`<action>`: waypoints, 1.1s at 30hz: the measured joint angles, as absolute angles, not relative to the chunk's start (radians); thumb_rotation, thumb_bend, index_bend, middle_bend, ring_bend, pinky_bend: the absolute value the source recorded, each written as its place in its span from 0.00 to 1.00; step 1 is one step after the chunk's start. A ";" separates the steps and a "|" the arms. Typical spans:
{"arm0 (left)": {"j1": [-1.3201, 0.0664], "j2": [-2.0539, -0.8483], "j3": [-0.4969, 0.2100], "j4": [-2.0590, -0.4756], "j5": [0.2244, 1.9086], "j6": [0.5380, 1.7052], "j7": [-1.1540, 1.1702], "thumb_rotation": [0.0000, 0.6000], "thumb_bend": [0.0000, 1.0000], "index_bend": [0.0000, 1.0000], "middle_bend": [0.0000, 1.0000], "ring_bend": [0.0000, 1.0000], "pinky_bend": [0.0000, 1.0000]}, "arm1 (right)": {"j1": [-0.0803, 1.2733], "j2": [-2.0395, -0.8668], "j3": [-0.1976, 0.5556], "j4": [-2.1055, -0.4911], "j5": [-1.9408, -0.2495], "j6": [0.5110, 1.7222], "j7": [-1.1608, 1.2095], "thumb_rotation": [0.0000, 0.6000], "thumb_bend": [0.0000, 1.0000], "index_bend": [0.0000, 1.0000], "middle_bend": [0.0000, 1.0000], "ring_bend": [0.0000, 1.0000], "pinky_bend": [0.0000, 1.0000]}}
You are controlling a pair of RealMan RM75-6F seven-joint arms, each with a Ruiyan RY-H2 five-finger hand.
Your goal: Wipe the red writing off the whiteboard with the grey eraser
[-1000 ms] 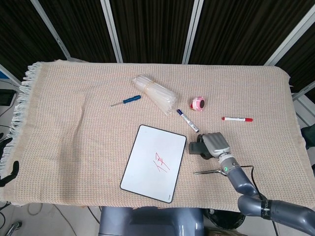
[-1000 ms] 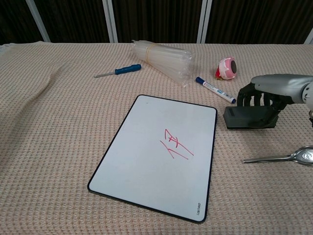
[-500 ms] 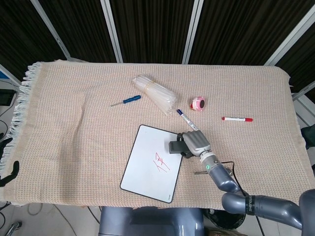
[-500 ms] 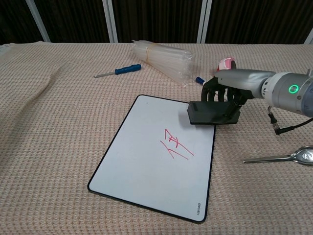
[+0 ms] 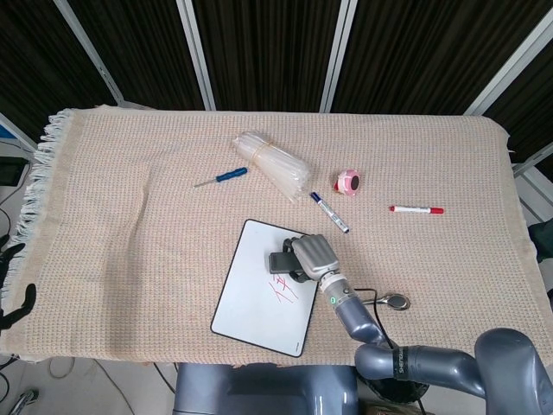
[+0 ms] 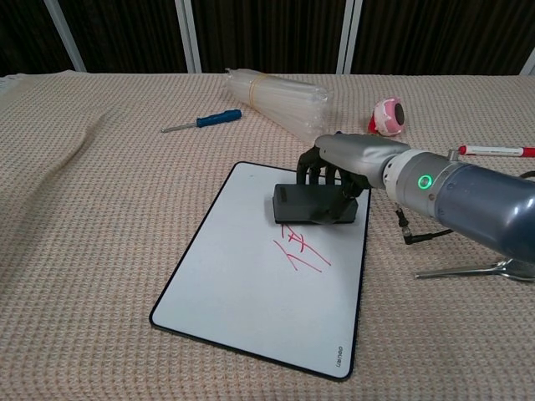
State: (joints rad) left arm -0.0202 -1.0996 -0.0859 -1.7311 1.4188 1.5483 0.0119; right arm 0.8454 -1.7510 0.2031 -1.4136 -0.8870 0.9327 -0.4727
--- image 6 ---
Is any blue handled screwdriver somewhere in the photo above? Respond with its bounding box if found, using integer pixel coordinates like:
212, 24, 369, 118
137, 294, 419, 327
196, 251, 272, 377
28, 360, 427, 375
160, 109, 244, 135

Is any white board with black rim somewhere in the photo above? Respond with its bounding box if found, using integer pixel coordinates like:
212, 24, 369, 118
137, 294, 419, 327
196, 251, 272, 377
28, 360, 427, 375
149, 160, 374, 382

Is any pink round toy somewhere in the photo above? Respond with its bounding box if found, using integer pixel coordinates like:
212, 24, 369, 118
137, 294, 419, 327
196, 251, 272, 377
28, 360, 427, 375
367, 97, 407, 137

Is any red capped marker pen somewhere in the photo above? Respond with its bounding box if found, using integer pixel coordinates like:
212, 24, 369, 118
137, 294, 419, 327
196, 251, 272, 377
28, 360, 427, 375
458, 144, 535, 160

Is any dark grey board eraser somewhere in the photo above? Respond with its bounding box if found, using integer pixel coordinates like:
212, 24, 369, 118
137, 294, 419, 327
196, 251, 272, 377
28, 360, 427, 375
271, 181, 360, 227

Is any clear plastic bag bundle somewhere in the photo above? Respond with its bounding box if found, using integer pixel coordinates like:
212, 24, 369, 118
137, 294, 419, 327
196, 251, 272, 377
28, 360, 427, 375
224, 67, 332, 145

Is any shiny metal spoon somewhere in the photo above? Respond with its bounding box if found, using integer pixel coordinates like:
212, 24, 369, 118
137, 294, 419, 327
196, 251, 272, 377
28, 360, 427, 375
414, 257, 535, 285

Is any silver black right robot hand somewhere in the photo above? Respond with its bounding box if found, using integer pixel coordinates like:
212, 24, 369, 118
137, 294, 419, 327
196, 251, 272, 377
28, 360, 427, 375
296, 133, 411, 201

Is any beige woven tablecloth with fringe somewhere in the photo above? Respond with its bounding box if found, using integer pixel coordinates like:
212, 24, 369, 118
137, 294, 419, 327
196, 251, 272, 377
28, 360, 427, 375
0, 71, 535, 401

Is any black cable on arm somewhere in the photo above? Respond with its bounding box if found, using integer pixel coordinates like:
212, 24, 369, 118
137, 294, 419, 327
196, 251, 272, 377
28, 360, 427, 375
394, 207, 456, 248

